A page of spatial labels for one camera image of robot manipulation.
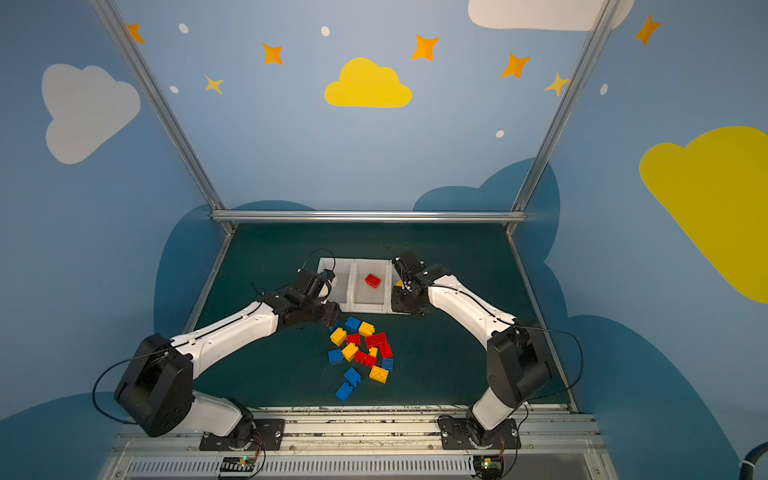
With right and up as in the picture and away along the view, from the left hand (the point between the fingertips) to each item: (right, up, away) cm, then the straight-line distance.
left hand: (332, 307), depth 88 cm
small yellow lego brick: (+12, -13, 0) cm, 18 cm away
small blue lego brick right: (+17, -16, -3) cm, 23 cm away
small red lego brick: (+6, -10, +2) cm, 12 cm away
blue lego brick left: (+1, -15, 0) cm, 15 cm away
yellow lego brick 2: (+1, -9, +2) cm, 10 cm away
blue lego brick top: (+5, -6, +4) cm, 9 cm away
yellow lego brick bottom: (+14, -19, -4) cm, 24 cm away
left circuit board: (-21, -37, -15) cm, 45 cm away
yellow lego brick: (+10, -7, +3) cm, 13 cm away
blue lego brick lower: (+7, -18, -6) cm, 20 cm away
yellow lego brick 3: (+5, -13, -1) cm, 14 cm away
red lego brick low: (+10, -15, -2) cm, 18 cm away
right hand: (+21, +1, -1) cm, 21 cm away
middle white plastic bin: (+9, +1, +11) cm, 14 cm away
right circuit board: (+42, -37, -15) cm, 58 cm away
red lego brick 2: (+16, -13, 0) cm, 21 cm away
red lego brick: (+11, +6, +16) cm, 20 cm away
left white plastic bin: (+2, +5, +5) cm, 8 cm away
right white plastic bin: (+18, +8, +9) cm, 22 cm away
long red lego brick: (+13, -10, +2) cm, 17 cm away
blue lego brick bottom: (+5, -22, -8) cm, 24 cm away
